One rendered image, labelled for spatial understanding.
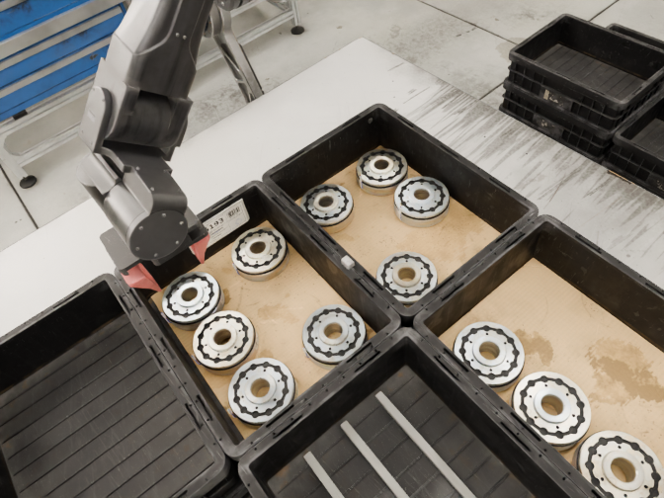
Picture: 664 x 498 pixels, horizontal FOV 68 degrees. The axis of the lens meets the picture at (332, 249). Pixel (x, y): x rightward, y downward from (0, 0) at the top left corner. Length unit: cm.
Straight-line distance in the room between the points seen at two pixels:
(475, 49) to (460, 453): 238
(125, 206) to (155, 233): 4
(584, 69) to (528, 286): 117
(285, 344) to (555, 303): 45
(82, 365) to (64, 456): 15
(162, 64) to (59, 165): 235
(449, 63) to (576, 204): 170
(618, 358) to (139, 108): 73
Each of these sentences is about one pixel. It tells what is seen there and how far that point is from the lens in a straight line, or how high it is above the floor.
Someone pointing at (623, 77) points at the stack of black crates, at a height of 49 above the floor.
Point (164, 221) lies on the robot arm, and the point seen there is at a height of 125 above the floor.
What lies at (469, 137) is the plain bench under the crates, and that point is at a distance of 131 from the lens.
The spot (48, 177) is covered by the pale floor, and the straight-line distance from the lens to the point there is 278.
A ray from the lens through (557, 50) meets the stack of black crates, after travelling 202.
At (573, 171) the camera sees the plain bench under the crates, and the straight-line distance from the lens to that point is 127.
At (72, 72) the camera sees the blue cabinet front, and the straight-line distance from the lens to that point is 264.
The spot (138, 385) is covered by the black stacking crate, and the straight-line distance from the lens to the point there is 90.
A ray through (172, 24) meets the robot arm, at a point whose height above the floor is 137.
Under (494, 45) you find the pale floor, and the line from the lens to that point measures 293.
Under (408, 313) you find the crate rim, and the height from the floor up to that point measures 93.
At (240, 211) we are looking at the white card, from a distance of 94.
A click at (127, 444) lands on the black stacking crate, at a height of 83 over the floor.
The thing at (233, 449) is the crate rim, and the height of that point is 93.
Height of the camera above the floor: 158
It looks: 54 degrees down
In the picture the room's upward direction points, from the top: 11 degrees counter-clockwise
